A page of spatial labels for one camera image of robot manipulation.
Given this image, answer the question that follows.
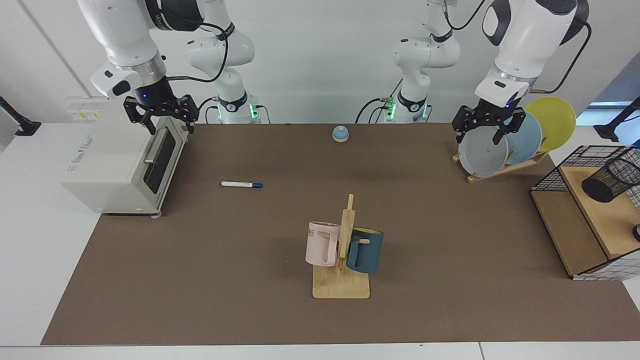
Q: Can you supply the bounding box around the dark blue cup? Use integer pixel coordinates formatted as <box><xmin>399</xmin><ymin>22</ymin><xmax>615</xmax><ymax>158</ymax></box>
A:
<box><xmin>346</xmin><ymin>227</ymin><xmax>385</xmax><ymax>274</ymax></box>

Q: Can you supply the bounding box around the yellow plate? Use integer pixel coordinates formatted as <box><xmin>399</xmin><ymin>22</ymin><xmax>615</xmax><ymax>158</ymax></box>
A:
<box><xmin>523</xmin><ymin>96</ymin><xmax>577</xmax><ymax>153</ymax></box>

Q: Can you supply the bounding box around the grey plate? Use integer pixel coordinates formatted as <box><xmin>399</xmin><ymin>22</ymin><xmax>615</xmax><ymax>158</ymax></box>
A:
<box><xmin>458</xmin><ymin>125</ymin><xmax>509</xmax><ymax>178</ymax></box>

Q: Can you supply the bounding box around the brown table cloth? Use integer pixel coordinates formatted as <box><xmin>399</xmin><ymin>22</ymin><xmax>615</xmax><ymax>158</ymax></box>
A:
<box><xmin>41</xmin><ymin>123</ymin><xmax>640</xmax><ymax>346</ymax></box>

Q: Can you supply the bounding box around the wooden cup stand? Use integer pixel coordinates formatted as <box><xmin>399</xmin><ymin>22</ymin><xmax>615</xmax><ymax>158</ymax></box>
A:
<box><xmin>312</xmin><ymin>194</ymin><xmax>371</xmax><ymax>300</ymax></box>

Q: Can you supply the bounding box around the pink cup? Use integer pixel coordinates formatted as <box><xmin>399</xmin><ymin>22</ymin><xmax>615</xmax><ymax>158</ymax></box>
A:
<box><xmin>305</xmin><ymin>221</ymin><xmax>342</xmax><ymax>267</ymax></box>

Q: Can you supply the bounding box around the wooden plate rack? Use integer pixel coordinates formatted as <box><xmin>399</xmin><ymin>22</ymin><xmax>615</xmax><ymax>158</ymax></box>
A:
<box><xmin>452</xmin><ymin>150</ymin><xmax>550</xmax><ymax>184</ymax></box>

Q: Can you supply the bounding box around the pale toaster oven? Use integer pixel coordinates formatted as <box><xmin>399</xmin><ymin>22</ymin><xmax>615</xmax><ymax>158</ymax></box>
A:
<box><xmin>61</xmin><ymin>107</ymin><xmax>190</xmax><ymax>218</ymax></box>

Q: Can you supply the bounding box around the black base cable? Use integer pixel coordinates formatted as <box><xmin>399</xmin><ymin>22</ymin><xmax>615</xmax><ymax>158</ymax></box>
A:
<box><xmin>355</xmin><ymin>95</ymin><xmax>396</xmax><ymax>124</ymax></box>
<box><xmin>197</xmin><ymin>97</ymin><xmax>221</xmax><ymax>124</ymax></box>

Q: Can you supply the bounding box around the white wall socket strip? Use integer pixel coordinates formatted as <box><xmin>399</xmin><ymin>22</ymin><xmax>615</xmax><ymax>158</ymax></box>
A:
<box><xmin>66</xmin><ymin>96</ymin><xmax>108</xmax><ymax>122</ymax></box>

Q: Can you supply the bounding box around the black mesh pen holder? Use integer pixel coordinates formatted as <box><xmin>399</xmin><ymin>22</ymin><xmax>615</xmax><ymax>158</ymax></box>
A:
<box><xmin>581</xmin><ymin>157</ymin><xmax>640</xmax><ymax>203</ymax></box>

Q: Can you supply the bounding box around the light blue plate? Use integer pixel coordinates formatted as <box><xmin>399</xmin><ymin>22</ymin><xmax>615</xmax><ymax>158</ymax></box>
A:
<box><xmin>492</xmin><ymin>111</ymin><xmax>543</xmax><ymax>166</ymax></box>

